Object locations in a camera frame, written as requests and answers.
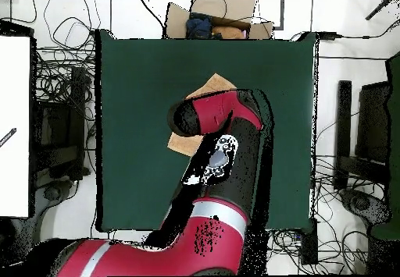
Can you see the green cloth drape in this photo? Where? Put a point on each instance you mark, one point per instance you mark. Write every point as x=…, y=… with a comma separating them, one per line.
x=394, y=133

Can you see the dark green table cloth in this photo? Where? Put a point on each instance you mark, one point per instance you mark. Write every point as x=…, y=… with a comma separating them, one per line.
x=131, y=102

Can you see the dark blue garment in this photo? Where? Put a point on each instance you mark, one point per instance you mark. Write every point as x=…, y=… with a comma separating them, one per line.
x=198, y=27

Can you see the tan terry towel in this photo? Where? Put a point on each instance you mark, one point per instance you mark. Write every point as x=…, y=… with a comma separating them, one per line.
x=184, y=144

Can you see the orange cloth item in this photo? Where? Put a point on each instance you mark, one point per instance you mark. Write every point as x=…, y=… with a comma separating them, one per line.
x=228, y=33

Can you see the brown cardboard box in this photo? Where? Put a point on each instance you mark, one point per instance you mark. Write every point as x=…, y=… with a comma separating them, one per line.
x=237, y=5

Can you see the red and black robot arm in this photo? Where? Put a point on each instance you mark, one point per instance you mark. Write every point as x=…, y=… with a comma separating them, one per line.
x=215, y=111

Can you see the white board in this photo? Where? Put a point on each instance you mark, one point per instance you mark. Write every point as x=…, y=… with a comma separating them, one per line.
x=14, y=102

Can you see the black upright bar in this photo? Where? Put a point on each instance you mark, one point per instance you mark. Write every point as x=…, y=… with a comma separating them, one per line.
x=343, y=117

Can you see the grey angled frame bar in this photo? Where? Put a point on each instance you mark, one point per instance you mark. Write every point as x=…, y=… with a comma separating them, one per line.
x=282, y=8

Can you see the black power adapter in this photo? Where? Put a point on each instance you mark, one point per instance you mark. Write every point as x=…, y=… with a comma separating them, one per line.
x=328, y=35

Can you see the black stand frame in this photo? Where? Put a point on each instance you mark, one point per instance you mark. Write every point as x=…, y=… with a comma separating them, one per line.
x=76, y=117

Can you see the dark slim rod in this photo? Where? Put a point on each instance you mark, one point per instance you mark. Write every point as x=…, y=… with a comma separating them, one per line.
x=381, y=6

